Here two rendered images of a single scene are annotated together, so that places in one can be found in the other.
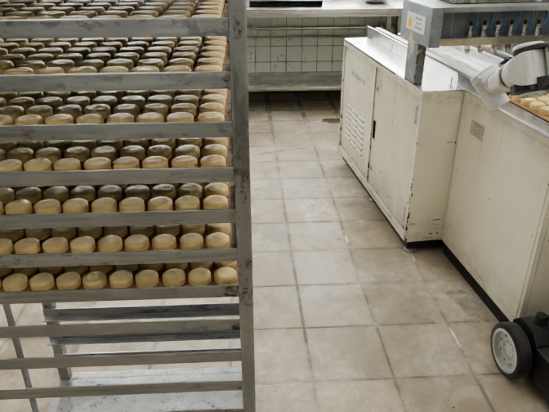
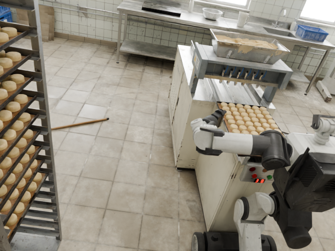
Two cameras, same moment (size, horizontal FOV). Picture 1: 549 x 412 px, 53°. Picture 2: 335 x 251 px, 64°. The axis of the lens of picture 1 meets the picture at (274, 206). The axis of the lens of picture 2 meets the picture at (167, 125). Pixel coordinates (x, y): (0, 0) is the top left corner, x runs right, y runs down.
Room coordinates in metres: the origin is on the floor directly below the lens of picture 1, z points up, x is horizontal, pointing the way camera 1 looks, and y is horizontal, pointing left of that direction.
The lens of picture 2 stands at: (0.42, -0.45, 1.86)
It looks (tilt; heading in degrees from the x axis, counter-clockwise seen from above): 35 degrees down; 359
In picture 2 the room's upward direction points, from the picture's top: 11 degrees clockwise
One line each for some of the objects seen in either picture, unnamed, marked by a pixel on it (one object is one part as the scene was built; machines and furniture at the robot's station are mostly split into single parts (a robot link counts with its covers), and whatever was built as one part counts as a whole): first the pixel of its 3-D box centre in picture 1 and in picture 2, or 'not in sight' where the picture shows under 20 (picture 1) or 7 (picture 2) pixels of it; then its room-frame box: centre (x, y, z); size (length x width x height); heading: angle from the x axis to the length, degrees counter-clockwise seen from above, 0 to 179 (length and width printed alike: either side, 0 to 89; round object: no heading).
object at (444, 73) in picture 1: (403, 51); (199, 65); (2.97, -0.69, 0.88); 1.28 x 0.01 x 0.07; 9
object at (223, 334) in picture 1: (151, 334); (4, 217); (1.35, 0.39, 0.33); 0.64 x 0.03 x 0.03; 93
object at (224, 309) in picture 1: (148, 311); (1, 208); (1.35, 0.39, 0.42); 0.64 x 0.03 x 0.03; 93
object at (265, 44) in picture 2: not in sight; (247, 45); (2.54, -0.97, 1.28); 0.54 x 0.27 x 0.06; 99
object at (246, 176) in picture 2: not in sight; (261, 173); (1.68, -1.10, 0.77); 0.24 x 0.04 x 0.14; 99
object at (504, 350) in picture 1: (510, 350); (198, 246); (1.54, -0.86, 0.10); 0.20 x 0.05 x 0.20; 9
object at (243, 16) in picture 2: not in sight; (242, 19); (4.95, -1.37, 0.98); 0.20 x 0.14 x 0.20; 43
